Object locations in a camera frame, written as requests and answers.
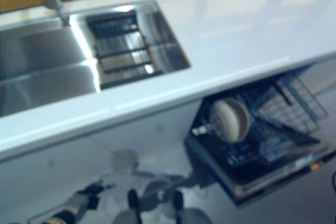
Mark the grey wire dishwasher basket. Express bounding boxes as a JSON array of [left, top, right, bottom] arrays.
[[258, 75, 329, 133]]

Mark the narrow white cabinet door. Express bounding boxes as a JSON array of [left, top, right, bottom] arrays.
[[88, 100, 203, 173]]

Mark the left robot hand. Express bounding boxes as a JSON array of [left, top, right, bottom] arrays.
[[81, 179, 117, 209]]

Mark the wide white cabinet door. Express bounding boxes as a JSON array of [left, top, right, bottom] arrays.
[[0, 131, 117, 194]]

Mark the stainless steel sink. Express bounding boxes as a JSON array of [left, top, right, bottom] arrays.
[[0, 0, 192, 118]]

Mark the black dish drying rack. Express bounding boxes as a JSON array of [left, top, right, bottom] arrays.
[[86, 9, 164, 90]]

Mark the built-in dishwasher with open door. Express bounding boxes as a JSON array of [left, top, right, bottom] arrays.
[[184, 60, 336, 206]]

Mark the cream round plate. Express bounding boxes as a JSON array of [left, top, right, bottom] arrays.
[[230, 100, 252, 141], [211, 97, 241, 144]]

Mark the dark wire dishwasher rack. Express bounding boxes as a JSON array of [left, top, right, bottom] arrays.
[[193, 76, 329, 167]]

